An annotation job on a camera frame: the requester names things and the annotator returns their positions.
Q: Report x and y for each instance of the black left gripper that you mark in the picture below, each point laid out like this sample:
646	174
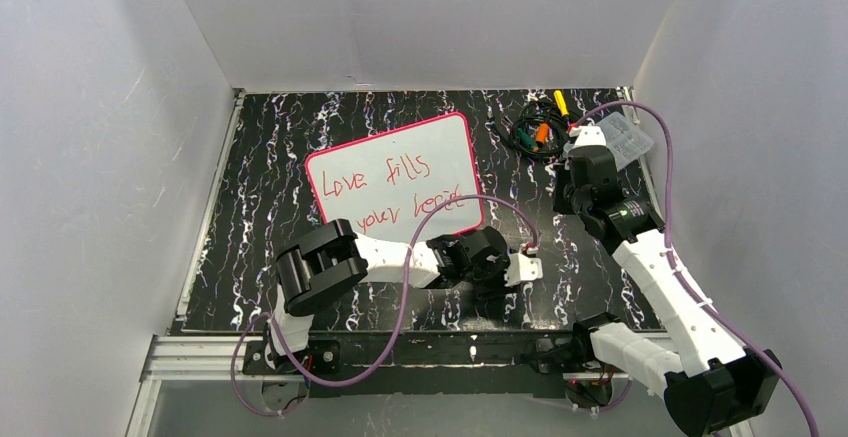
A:
494	273

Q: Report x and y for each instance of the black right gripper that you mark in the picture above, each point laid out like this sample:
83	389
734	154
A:
577	173

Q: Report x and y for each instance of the pink framed whiteboard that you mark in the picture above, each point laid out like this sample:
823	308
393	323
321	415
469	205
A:
387	184

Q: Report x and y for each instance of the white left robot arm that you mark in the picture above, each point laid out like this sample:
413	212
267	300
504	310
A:
318	269

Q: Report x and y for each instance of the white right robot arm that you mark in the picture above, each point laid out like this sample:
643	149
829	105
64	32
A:
710	380

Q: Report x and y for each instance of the clear plastic compartment box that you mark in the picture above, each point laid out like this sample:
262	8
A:
626	141

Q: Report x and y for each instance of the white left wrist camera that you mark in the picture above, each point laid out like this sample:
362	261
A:
522	269

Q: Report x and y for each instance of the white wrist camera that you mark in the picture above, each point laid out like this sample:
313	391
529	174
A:
522	269
584	136

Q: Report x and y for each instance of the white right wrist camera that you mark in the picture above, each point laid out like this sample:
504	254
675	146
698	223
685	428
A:
584	136

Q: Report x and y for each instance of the orange cable connector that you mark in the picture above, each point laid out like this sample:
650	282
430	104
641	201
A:
541	136

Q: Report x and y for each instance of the green cable connector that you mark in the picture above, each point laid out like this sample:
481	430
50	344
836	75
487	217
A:
526	140

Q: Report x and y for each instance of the yellow handled screwdriver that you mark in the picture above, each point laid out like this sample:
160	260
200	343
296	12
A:
561	103

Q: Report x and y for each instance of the aluminium front frame rail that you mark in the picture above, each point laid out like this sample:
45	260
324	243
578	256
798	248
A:
434	384

